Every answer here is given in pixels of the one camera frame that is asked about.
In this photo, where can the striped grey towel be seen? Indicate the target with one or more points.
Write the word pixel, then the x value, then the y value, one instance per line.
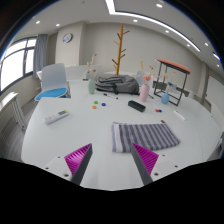
pixel 146 136

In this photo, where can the grey backpack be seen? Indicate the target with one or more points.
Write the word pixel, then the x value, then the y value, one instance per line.
pixel 116 84

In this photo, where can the orange round magnet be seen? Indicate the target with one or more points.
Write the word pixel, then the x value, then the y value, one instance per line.
pixel 94 107

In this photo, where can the small red block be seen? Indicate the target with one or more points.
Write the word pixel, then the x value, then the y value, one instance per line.
pixel 163 121

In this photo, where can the black frame stand orange top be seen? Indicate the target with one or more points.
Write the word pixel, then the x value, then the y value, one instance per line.
pixel 173 65

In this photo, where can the pink vase with flowers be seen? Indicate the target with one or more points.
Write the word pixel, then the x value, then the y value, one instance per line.
pixel 144 92

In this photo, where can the grey curtain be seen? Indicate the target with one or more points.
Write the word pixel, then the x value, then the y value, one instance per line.
pixel 40 56

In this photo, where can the wooden coat rack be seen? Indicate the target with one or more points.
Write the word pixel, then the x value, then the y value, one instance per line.
pixel 120 50

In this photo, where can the blue vase with flowers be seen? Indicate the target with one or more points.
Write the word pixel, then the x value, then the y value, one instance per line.
pixel 165 98

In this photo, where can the window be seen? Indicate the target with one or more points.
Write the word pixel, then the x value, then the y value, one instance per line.
pixel 13 66

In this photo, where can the ceiling light strip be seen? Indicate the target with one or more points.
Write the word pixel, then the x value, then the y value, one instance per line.
pixel 150 19

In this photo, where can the green round magnet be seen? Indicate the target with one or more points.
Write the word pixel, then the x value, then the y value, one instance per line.
pixel 96 102

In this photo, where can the round wall clock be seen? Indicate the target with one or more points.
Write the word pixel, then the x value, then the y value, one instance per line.
pixel 67 37

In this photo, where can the green vase with dried flowers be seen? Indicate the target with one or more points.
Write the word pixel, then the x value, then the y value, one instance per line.
pixel 91 86

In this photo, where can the white chair with blue cushion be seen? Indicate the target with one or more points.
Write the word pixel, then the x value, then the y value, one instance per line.
pixel 51 93

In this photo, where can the black rectangular case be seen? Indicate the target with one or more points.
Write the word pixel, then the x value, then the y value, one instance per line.
pixel 136 106

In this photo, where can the white marker pen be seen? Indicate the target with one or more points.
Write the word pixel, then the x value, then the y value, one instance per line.
pixel 179 115

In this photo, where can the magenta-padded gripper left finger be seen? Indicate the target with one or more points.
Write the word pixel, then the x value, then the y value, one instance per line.
pixel 78 158

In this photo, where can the white remote control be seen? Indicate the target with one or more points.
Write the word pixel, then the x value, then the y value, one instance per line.
pixel 55 117

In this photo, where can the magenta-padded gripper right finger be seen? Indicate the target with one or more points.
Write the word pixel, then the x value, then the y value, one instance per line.
pixel 146 158

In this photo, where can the recessed ceiling lights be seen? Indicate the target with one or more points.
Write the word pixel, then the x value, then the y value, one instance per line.
pixel 135 20

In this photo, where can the black marker pen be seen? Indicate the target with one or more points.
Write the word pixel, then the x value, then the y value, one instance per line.
pixel 110 96

